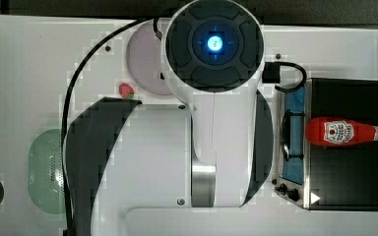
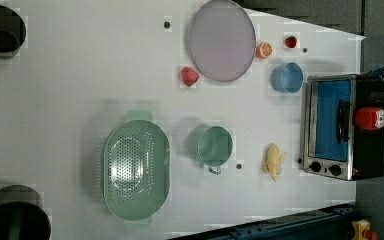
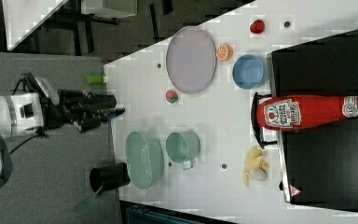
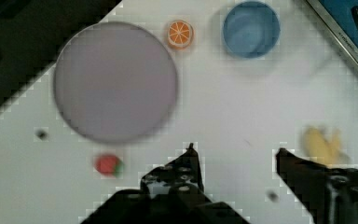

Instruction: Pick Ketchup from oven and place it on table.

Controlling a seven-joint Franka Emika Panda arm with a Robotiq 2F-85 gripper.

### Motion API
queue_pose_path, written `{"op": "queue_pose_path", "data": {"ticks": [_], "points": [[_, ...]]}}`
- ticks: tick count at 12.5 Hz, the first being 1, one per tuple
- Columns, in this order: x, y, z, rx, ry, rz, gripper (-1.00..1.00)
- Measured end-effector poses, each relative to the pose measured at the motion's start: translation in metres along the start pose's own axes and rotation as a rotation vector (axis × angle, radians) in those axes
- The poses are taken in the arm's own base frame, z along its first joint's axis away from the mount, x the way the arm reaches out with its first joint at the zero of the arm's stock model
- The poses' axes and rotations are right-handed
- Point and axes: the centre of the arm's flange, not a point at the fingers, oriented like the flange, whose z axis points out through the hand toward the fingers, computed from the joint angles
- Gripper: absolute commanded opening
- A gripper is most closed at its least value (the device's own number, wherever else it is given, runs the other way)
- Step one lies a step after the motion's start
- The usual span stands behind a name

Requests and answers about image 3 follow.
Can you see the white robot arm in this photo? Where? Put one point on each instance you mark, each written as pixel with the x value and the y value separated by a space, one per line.
pixel 41 107

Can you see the red ketchup bottle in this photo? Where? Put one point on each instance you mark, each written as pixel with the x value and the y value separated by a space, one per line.
pixel 297 112

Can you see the green metal mug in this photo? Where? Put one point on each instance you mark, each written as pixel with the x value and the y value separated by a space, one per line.
pixel 183 148

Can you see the black cup holder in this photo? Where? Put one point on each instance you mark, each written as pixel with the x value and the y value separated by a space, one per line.
pixel 109 177

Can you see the blue bowl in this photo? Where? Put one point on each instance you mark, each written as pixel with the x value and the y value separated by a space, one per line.
pixel 249 72

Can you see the black robotic hand gripper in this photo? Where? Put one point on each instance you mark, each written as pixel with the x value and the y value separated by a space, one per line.
pixel 86 110

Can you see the peeled banana toy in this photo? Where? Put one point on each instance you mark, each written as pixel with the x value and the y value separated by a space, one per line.
pixel 255 166

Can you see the red green strawberry toy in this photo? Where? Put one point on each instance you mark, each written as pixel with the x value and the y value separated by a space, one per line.
pixel 171 96

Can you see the grey round plate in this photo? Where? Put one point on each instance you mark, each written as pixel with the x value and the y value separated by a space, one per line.
pixel 191 60

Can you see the green marker on edge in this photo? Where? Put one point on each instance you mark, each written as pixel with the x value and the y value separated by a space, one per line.
pixel 94 79

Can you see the green spatula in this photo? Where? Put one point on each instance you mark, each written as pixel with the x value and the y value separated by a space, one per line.
pixel 86 204

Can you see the orange slice toy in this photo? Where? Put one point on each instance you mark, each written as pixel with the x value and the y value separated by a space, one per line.
pixel 224 52

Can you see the green colander basket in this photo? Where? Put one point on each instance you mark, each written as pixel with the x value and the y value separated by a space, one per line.
pixel 145 159

